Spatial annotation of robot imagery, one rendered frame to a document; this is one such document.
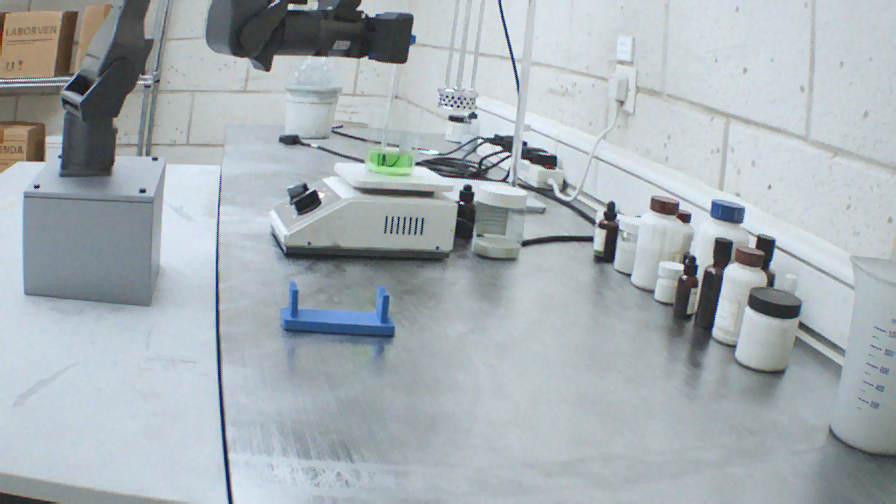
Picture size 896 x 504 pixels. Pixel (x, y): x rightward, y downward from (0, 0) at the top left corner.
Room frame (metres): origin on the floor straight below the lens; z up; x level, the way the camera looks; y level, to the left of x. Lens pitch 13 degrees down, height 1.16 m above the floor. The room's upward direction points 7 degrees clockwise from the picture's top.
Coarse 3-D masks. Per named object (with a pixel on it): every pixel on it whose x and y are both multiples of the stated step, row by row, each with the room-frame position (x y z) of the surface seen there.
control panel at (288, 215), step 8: (320, 184) 1.11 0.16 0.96; (320, 192) 1.07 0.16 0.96; (328, 192) 1.06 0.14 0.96; (288, 200) 1.10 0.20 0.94; (328, 200) 1.03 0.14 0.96; (336, 200) 1.02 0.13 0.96; (280, 208) 1.08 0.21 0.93; (288, 208) 1.06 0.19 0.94; (320, 208) 1.01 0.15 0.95; (280, 216) 1.05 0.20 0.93; (288, 216) 1.03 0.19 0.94; (296, 216) 1.02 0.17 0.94; (304, 216) 1.01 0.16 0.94; (288, 224) 1.00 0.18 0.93
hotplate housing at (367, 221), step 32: (352, 192) 1.04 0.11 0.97; (384, 192) 1.05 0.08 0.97; (416, 192) 1.06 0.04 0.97; (320, 224) 1.00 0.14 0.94; (352, 224) 1.01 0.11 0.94; (384, 224) 1.02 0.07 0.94; (416, 224) 1.04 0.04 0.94; (448, 224) 1.05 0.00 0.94; (384, 256) 1.03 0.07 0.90; (416, 256) 1.04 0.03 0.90; (448, 256) 1.06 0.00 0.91
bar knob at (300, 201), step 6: (306, 192) 1.03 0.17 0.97; (312, 192) 1.03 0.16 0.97; (300, 198) 1.02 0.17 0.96; (306, 198) 1.02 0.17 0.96; (312, 198) 1.03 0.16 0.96; (318, 198) 1.03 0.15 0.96; (294, 204) 1.02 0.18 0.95; (300, 204) 1.02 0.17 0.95; (306, 204) 1.02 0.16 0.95; (312, 204) 1.03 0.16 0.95; (318, 204) 1.02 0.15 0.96; (300, 210) 1.02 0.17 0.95; (306, 210) 1.01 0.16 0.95; (312, 210) 1.02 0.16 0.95
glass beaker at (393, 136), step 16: (384, 112) 1.05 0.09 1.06; (400, 112) 1.04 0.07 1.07; (416, 112) 1.06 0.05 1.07; (384, 128) 1.05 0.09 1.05; (400, 128) 1.05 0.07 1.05; (416, 128) 1.06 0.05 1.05; (368, 144) 1.06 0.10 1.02; (384, 144) 1.05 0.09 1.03; (400, 144) 1.05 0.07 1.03; (416, 144) 1.07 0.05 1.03; (368, 160) 1.06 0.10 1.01; (384, 160) 1.05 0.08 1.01; (400, 160) 1.05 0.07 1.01; (384, 176) 1.05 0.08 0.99; (400, 176) 1.05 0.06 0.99
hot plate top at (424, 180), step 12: (336, 168) 1.11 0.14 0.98; (348, 168) 1.09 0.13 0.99; (360, 168) 1.10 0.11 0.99; (420, 168) 1.15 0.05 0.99; (348, 180) 1.04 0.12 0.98; (360, 180) 1.02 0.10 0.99; (372, 180) 1.03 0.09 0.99; (384, 180) 1.03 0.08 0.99; (396, 180) 1.04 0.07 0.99; (408, 180) 1.05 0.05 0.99; (420, 180) 1.06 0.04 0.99; (432, 180) 1.07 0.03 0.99; (444, 180) 1.08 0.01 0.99
